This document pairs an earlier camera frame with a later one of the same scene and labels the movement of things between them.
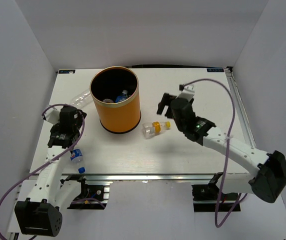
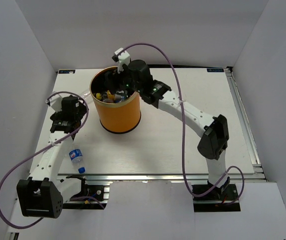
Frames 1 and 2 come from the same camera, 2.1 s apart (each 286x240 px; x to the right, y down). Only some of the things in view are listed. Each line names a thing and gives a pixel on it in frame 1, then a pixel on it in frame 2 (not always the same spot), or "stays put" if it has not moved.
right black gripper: [165, 101] -> [112, 77]
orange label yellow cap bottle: [150, 129] -> [109, 95]
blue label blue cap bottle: [76, 157] stays put
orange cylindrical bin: [107, 83] stays put
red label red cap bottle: [108, 100] stays put
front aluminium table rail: [140, 177] stays put
